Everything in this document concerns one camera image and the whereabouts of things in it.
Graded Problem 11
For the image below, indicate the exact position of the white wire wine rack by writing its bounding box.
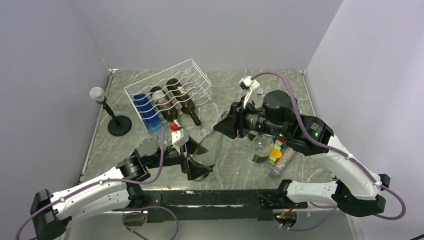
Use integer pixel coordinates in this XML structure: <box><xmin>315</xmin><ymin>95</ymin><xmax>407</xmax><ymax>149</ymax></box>
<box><xmin>124</xmin><ymin>59</ymin><xmax>213</xmax><ymax>126</ymax></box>

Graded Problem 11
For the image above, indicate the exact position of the black microphone on stand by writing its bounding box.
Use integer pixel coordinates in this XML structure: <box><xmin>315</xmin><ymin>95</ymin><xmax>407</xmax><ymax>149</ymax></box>
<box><xmin>89</xmin><ymin>87</ymin><xmax>132</xmax><ymax>137</ymax></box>

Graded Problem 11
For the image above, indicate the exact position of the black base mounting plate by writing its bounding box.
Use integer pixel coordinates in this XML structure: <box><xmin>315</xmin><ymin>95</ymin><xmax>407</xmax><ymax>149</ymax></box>
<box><xmin>141</xmin><ymin>189</ymin><xmax>292</xmax><ymax>223</ymax></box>

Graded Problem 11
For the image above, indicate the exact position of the clear bottle silver cap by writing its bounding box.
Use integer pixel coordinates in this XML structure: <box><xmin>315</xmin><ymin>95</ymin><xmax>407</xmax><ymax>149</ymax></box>
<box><xmin>256</xmin><ymin>87</ymin><xmax>264</xmax><ymax>96</ymax></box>

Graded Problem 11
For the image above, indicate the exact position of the labelled dark wine bottle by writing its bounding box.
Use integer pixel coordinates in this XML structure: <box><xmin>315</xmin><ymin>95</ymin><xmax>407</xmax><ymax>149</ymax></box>
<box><xmin>149</xmin><ymin>86</ymin><xmax>182</xmax><ymax>127</ymax></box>

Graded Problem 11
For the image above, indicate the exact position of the blue glass bottle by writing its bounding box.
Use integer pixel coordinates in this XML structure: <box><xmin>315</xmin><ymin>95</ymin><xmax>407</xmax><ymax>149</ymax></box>
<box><xmin>133</xmin><ymin>93</ymin><xmax>164</xmax><ymax>140</ymax></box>

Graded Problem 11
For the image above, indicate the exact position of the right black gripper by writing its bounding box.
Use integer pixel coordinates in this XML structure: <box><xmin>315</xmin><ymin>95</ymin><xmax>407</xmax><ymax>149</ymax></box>
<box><xmin>213</xmin><ymin>94</ymin><xmax>289</xmax><ymax>138</ymax></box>

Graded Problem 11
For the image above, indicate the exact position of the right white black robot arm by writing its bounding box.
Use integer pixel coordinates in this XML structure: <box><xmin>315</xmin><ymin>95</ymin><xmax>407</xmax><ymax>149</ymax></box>
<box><xmin>213</xmin><ymin>90</ymin><xmax>390</xmax><ymax>217</ymax></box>

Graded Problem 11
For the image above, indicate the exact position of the small clear round bottle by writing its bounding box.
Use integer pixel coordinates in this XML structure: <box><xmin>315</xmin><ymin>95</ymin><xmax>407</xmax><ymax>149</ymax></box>
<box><xmin>251</xmin><ymin>134</ymin><xmax>275</xmax><ymax>164</ymax></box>

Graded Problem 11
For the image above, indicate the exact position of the olive green wine bottle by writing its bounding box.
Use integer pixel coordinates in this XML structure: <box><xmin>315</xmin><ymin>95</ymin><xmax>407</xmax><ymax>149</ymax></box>
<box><xmin>247</xmin><ymin>130</ymin><xmax>260</xmax><ymax>141</ymax></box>

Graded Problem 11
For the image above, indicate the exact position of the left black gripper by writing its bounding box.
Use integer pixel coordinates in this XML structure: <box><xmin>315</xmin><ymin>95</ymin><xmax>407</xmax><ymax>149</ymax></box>
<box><xmin>147</xmin><ymin>136</ymin><xmax>213</xmax><ymax>179</ymax></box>

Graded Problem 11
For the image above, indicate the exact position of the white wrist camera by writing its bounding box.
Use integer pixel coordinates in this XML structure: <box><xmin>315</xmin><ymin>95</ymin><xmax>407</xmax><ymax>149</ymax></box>
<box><xmin>171</xmin><ymin>128</ymin><xmax>189</xmax><ymax>155</ymax></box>
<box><xmin>238</xmin><ymin>76</ymin><xmax>261</xmax><ymax>109</ymax></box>

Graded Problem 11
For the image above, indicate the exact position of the dark green wine bottle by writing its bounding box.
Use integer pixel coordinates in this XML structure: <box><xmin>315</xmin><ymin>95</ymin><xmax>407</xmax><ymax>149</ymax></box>
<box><xmin>166</xmin><ymin>78</ymin><xmax>202</xmax><ymax>126</ymax></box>

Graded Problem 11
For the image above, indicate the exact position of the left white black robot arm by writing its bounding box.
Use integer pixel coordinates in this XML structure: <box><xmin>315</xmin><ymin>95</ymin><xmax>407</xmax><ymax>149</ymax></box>
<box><xmin>30</xmin><ymin>138</ymin><xmax>211</xmax><ymax>240</ymax></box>

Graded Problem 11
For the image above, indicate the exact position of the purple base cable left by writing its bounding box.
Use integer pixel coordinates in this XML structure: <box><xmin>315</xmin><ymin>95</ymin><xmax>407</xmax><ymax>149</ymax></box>
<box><xmin>121</xmin><ymin>205</ymin><xmax>180</xmax><ymax>240</ymax></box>

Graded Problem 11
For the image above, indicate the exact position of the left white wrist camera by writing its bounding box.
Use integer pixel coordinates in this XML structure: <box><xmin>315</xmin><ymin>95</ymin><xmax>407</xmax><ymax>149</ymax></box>
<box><xmin>171</xmin><ymin>128</ymin><xmax>189</xmax><ymax>155</ymax></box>

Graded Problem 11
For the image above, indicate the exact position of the glitter filled tube bottle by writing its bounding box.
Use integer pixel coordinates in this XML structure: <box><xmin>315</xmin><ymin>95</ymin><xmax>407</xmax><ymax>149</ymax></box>
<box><xmin>268</xmin><ymin>147</ymin><xmax>295</xmax><ymax>179</ymax></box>

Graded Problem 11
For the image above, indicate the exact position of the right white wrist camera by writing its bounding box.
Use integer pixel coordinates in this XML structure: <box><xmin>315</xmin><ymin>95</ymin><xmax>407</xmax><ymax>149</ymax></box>
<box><xmin>238</xmin><ymin>76</ymin><xmax>261</xmax><ymax>109</ymax></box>

